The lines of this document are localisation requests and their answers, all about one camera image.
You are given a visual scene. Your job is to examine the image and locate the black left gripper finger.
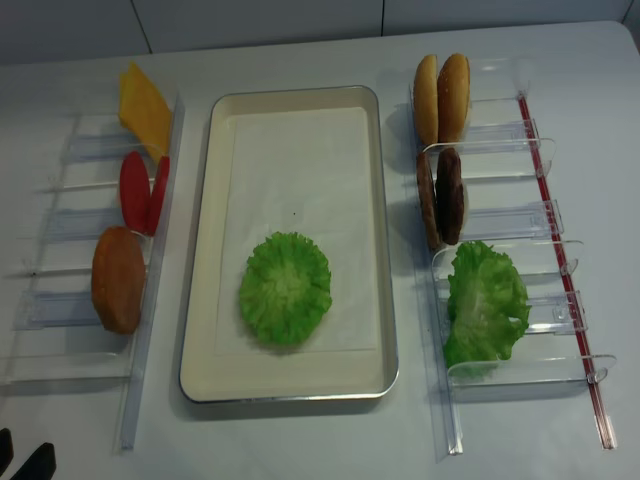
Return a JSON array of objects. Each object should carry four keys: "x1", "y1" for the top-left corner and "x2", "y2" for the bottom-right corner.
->
[{"x1": 0, "y1": 428, "x2": 13, "y2": 466}]

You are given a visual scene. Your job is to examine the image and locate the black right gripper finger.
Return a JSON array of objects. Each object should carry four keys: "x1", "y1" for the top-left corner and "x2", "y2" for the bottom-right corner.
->
[{"x1": 11, "y1": 442, "x2": 57, "y2": 480}]

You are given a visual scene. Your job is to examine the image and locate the red tomato slice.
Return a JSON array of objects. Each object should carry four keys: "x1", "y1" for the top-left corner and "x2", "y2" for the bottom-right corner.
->
[
  {"x1": 145, "y1": 156, "x2": 170, "y2": 236},
  {"x1": 119, "y1": 151, "x2": 150, "y2": 233}
]

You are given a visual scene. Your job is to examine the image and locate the orange-brown bread slice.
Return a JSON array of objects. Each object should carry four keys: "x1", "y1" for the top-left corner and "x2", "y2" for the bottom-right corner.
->
[{"x1": 91, "y1": 226, "x2": 146, "y2": 335}]

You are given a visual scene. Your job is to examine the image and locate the flat lettuce leaf on tray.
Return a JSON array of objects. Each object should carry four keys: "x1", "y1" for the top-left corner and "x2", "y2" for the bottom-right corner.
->
[{"x1": 239, "y1": 232, "x2": 333, "y2": 349}]

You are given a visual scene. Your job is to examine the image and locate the yellow cheese slice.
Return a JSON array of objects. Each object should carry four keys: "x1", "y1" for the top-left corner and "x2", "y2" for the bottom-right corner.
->
[{"x1": 118, "y1": 62, "x2": 172, "y2": 165}]

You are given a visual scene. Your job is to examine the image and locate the upright lettuce leaf in rack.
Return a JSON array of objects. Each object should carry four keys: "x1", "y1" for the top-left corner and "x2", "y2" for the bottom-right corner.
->
[{"x1": 444, "y1": 241, "x2": 531, "y2": 368}]

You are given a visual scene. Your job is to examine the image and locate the left meat patty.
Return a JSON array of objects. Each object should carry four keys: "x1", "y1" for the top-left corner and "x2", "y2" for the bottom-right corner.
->
[{"x1": 416, "y1": 152, "x2": 442, "y2": 251}]

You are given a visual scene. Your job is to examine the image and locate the meat patty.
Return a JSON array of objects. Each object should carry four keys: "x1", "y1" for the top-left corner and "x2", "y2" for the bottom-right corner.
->
[
  {"x1": 416, "y1": 152, "x2": 442, "y2": 251},
  {"x1": 436, "y1": 148, "x2": 465, "y2": 245}
]

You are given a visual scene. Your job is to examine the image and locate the right meat patty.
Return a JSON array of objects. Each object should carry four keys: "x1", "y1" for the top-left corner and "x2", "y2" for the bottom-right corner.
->
[{"x1": 436, "y1": 148, "x2": 465, "y2": 245}]

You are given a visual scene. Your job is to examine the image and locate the left clear acrylic rack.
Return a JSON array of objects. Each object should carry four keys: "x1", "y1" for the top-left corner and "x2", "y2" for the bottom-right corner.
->
[{"x1": 1, "y1": 84, "x2": 184, "y2": 450}]

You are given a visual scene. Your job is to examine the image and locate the clear acrylic rack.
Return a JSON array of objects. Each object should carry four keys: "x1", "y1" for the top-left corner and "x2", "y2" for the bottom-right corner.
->
[
  {"x1": 1, "y1": 84, "x2": 184, "y2": 450},
  {"x1": 407, "y1": 58, "x2": 616, "y2": 458}
]

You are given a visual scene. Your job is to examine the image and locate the cream metal tray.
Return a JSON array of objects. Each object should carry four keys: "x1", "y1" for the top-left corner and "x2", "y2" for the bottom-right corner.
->
[{"x1": 179, "y1": 86, "x2": 398, "y2": 403}]

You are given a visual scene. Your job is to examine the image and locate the white paper tray liner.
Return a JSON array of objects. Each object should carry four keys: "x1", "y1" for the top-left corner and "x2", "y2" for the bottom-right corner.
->
[{"x1": 215, "y1": 107, "x2": 379, "y2": 355}]

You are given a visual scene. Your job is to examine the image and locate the right clear acrylic rack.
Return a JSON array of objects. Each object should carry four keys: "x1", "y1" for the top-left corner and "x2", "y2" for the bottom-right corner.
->
[{"x1": 407, "y1": 58, "x2": 616, "y2": 458}]

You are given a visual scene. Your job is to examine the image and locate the left bun half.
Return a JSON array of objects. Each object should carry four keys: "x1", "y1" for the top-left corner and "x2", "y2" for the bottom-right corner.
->
[{"x1": 413, "y1": 55, "x2": 439, "y2": 146}]

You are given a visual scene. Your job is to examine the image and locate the bun half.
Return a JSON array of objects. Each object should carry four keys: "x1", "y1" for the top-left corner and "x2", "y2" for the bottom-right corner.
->
[
  {"x1": 437, "y1": 53, "x2": 470, "y2": 143},
  {"x1": 413, "y1": 55, "x2": 439, "y2": 146}
]

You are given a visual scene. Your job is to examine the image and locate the right bun half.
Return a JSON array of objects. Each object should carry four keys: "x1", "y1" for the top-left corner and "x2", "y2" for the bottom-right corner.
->
[{"x1": 437, "y1": 53, "x2": 470, "y2": 143}]

